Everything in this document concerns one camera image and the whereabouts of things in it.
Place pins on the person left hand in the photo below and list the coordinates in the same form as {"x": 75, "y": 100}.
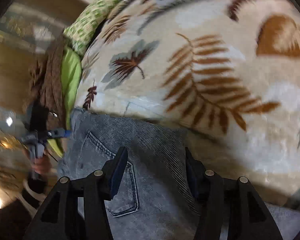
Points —
{"x": 42, "y": 166}

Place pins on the leaf pattern beige blanket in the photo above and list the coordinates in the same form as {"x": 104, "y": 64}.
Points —
{"x": 226, "y": 70}

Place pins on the lime green sheet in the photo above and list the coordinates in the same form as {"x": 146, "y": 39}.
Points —
{"x": 65, "y": 74}

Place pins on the green patterned pillow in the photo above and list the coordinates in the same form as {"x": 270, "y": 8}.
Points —
{"x": 79, "y": 34}

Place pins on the grey denim pants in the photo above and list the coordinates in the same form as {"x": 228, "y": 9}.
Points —
{"x": 154, "y": 200}

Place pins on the brown patterned cloth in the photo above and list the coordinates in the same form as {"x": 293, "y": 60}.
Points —
{"x": 45, "y": 97}

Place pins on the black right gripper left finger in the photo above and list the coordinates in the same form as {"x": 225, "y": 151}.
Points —
{"x": 75, "y": 209}

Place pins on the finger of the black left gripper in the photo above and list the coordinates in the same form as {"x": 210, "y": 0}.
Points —
{"x": 59, "y": 133}

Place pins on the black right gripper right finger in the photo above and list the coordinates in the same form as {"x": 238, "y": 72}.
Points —
{"x": 235, "y": 201}

